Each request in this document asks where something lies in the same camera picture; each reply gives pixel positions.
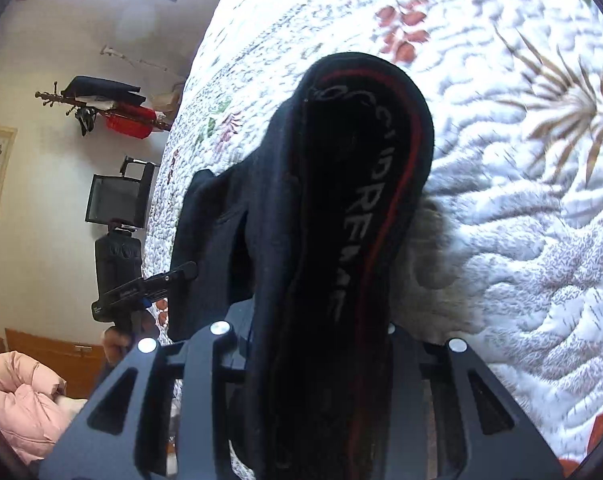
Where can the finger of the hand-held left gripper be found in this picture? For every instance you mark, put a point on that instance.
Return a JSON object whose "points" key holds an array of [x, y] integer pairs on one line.
{"points": [[166, 280]]}

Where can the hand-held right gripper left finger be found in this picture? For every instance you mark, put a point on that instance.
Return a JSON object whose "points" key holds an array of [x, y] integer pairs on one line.
{"points": [[201, 360]]}

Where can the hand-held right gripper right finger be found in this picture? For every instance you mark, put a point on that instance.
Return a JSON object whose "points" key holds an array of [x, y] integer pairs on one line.
{"points": [[461, 375]]}

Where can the black pants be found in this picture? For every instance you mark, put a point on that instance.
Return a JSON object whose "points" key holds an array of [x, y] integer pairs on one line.
{"points": [[306, 210]]}

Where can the person's left hand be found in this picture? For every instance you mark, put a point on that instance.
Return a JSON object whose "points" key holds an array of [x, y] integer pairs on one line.
{"points": [[115, 345]]}

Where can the black mesh chair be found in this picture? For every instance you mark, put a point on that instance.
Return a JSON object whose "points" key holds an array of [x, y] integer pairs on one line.
{"points": [[116, 200]]}

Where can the brown wooden furniture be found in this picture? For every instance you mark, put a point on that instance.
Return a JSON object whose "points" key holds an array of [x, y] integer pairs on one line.
{"points": [[51, 360]]}

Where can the floral quilted bedspread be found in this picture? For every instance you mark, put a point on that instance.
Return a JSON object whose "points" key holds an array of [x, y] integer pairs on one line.
{"points": [[506, 260]]}

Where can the red bag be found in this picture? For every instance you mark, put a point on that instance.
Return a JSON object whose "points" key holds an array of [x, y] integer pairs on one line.
{"points": [[129, 121]]}

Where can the wooden coat rack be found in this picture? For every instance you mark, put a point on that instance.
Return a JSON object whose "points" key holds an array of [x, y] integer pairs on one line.
{"points": [[154, 121]]}

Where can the pink padded jacket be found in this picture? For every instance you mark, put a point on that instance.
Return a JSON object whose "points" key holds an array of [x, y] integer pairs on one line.
{"points": [[21, 400]]}

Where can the dark hanging garment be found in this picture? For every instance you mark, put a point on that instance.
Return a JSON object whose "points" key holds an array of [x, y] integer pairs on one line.
{"points": [[101, 87]]}

